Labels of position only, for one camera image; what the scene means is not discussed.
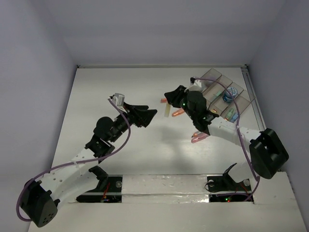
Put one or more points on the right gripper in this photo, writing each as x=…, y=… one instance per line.
x=175, y=95

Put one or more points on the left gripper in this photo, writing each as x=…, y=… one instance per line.
x=133, y=113

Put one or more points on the yellow highlighter body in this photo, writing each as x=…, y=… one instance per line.
x=167, y=110

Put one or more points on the grey orange highlighter pen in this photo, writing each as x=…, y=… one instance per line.
x=196, y=134

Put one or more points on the blue lid pin jar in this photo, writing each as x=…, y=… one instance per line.
x=230, y=94

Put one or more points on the blue highlighter pen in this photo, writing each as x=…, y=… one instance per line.
x=234, y=118

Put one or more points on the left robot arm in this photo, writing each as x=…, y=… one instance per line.
x=43, y=196

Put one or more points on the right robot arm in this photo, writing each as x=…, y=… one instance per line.
x=263, y=150

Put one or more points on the pink highlighter pen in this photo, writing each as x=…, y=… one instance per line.
x=199, y=137

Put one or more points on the clear compartment organizer tray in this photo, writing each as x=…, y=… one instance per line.
x=214, y=82

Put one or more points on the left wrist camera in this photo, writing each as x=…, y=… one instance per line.
x=117, y=99

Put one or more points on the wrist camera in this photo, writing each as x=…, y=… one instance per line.
x=196, y=85
x=117, y=99

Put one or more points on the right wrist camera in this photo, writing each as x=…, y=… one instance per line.
x=196, y=85

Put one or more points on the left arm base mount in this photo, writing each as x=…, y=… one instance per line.
x=107, y=190

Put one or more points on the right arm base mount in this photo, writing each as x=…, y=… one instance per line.
x=223, y=189

